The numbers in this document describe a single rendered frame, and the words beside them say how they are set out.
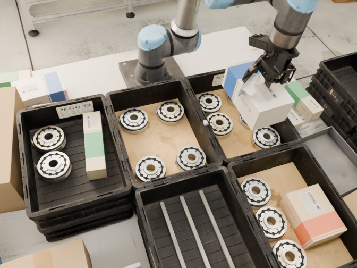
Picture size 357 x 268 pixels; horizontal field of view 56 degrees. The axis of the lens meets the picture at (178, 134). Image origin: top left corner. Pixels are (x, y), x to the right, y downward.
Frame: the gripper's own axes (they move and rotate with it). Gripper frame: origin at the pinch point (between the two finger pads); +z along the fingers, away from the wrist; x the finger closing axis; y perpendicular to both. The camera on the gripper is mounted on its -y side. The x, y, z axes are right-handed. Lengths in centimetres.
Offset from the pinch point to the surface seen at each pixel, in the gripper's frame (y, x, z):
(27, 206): 5, -73, 18
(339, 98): -21, 85, 59
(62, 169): -8, -62, 25
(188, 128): -10.7, -15.3, 27.8
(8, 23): -215, -81, 112
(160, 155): -3.4, -29.2, 27.8
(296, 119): -4.2, 33.2, 34.7
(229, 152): 4.1, -5.6, 27.7
